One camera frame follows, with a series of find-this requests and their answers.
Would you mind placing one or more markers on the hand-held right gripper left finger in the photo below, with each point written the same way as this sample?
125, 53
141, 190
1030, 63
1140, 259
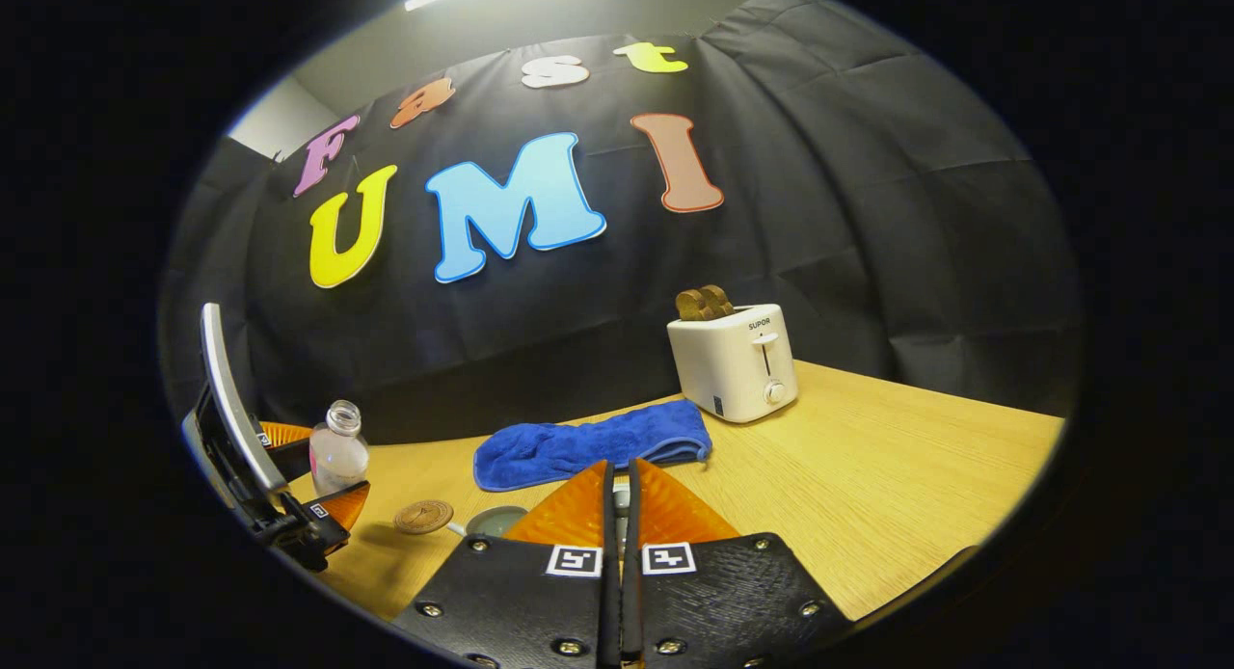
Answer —
521, 602

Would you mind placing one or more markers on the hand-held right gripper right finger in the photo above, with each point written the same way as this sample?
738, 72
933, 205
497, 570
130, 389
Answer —
723, 602

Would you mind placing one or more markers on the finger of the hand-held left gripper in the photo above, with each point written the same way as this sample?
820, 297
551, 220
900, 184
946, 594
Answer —
333, 515
289, 462

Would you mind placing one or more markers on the clear plastic water bottle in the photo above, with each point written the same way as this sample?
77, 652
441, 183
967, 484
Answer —
339, 457

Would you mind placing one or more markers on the white blue-flowered teacup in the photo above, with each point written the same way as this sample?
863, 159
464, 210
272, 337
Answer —
496, 521

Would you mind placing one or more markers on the round brown coaster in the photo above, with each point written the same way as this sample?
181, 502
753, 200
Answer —
422, 517

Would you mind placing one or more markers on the blue towel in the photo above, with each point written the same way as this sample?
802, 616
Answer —
578, 447

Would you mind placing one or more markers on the white toaster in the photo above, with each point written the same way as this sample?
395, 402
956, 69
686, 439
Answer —
733, 370

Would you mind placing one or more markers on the brown toast slice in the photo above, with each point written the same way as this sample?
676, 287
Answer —
690, 305
721, 299

